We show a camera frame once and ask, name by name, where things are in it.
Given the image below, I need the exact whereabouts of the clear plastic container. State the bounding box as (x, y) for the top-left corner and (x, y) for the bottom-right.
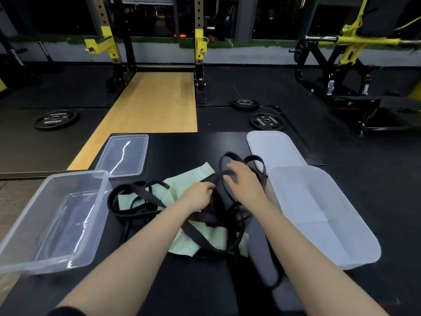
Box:
(0, 170), (113, 276)

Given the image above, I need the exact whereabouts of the dark navy shirt sleeve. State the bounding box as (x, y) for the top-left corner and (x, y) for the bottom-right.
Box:
(47, 305), (86, 316)

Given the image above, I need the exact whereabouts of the yellow black exercise machine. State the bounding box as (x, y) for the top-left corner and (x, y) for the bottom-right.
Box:
(289, 0), (421, 139)

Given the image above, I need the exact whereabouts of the tangle of black resistance bands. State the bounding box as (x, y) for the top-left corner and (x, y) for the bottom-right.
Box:
(184, 151), (285, 260)

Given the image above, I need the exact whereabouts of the yellow black squat rack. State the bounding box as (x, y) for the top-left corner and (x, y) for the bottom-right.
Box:
(84, 0), (211, 106)

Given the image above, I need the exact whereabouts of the person's right hand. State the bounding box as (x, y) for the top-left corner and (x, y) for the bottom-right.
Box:
(223, 160), (270, 213)

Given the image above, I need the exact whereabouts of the person's right forearm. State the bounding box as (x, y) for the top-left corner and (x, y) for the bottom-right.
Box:
(253, 202), (390, 316)

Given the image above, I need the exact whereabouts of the black upright bar holder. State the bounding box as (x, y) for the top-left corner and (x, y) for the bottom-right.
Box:
(38, 41), (63, 73)

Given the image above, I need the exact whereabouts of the thin black resistance band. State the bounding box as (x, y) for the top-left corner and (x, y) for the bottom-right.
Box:
(107, 180), (171, 227)

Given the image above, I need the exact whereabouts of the black plyo platform red side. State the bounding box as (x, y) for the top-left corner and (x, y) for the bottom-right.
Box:
(0, 131), (405, 316)

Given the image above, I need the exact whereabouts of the wooden lifting platform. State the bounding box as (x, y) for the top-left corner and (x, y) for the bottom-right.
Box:
(67, 72), (198, 171)

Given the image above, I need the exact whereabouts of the person's left forearm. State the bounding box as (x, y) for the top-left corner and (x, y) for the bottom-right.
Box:
(56, 202), (200, 316)

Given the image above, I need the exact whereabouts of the white plastic bin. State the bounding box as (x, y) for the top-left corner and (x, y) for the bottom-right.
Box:
(264, 165), (382, 270)

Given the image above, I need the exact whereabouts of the white plastic lid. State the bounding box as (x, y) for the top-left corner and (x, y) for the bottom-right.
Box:
(246, 130), (308, 175)

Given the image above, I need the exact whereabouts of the clear plastic lid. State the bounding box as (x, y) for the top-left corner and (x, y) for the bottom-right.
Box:
(93, 134), (150, 179)

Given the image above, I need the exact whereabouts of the black weight plate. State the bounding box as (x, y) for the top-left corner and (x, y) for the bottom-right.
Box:
(229, 99), (260, 112)
(32, 109), (79, 131)
(249, 112), (285, 131)

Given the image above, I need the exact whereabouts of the yellow barrel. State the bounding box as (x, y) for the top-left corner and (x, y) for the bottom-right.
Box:
(407, 80), (421, 102)

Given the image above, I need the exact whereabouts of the person's left hand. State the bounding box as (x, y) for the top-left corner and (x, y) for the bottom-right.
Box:
(177, 181), (217, 214)

